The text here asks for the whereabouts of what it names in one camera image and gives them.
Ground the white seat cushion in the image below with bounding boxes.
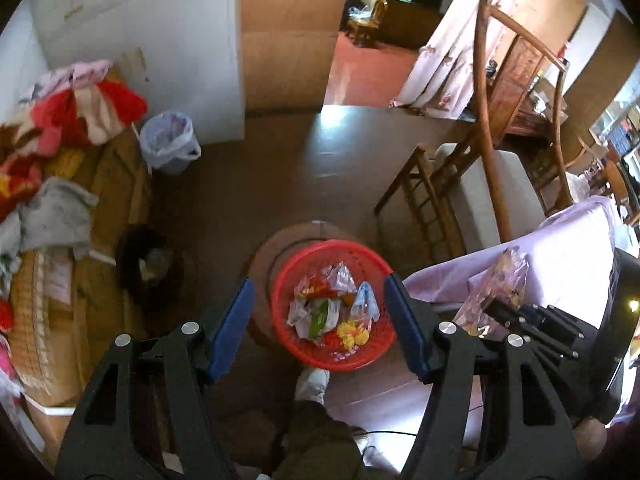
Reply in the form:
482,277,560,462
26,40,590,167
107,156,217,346
435,142,546,256

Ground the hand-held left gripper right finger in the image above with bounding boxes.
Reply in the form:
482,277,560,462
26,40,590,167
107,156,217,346
384,274,586,480

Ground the round wooden stool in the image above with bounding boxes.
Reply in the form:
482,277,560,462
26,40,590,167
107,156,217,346
248,222,361,346

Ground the pile of colourful blankets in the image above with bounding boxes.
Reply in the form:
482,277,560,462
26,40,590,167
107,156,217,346
0,60,148,221

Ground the white bin with plastic bag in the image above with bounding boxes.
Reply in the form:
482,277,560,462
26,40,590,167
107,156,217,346
139,110,202,176

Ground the person's right forearm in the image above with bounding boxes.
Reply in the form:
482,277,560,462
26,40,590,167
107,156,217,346
575,416,610,456

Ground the purple tablecloth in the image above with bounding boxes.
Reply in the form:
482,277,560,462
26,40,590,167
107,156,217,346
402,195,631,336

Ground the grey cloth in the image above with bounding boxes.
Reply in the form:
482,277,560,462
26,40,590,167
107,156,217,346
0,177,98,281

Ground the person's white shoe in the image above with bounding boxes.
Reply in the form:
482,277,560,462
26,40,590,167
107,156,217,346
294,367,331,406

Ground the person's olive trouser leg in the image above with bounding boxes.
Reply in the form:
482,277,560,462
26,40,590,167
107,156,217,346
272,400,381,480

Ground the red plastic basket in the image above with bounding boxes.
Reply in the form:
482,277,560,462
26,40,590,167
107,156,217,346
271,240,398,372

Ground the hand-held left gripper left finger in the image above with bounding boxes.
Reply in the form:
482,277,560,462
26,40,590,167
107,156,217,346
54,277,256,480

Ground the white cabinet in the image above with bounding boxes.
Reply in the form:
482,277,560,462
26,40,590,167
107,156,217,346
35,0,246,146

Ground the clear cellophane wrapper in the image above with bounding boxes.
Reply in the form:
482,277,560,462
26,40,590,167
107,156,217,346
452,246,530,338

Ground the pink floral curtain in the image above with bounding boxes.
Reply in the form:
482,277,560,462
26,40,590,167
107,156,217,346
390,0,533,121

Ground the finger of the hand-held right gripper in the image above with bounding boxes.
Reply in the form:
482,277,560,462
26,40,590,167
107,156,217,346
522,305,585,358
487,300,546,343

